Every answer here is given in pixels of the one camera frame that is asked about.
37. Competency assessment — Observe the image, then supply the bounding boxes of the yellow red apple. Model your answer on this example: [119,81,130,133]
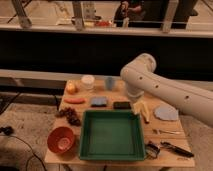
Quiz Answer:
[65,82,77,94]

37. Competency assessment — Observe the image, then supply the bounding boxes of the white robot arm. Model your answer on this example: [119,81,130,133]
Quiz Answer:
[120,53,213,127]

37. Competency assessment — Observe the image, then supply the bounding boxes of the blue plastic cup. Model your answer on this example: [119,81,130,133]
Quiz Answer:
[105,76,115,91]

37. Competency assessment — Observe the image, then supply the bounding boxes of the blue sponge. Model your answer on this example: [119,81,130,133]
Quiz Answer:
[90,97,107,107]

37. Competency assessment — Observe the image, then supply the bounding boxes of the white lidded container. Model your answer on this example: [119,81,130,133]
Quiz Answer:
[81,75,95,90]

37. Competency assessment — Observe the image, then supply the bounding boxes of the black rectangular block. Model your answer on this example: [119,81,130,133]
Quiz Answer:
[113,101,131,109]

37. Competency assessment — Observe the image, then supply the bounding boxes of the yellow banana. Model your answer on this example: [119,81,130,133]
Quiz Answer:
[133,101,150,123]

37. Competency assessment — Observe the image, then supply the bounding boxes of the orange carrot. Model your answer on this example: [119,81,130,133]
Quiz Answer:
[64,98,85,104]

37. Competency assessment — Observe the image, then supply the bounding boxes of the dark grape bunch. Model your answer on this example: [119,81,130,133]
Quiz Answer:
[56,107,81,126]

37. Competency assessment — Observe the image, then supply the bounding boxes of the green plastic tray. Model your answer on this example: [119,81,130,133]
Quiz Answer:
[79,110,146,161]

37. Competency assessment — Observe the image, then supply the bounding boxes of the orange bowl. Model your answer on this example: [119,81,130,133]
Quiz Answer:
[47,127,75,154]

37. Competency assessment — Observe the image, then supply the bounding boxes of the person in dark clothes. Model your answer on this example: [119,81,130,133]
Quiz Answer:
[113,0,198,29]

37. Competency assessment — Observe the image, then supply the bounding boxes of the wooden table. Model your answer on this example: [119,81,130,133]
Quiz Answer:
[45,79,195,168]

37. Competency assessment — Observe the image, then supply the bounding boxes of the black handled peeler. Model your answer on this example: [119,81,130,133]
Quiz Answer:
[160,141,194,158]

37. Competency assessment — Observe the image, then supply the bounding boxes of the black floor cable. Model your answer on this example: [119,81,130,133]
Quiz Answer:
[0,125,49,171]

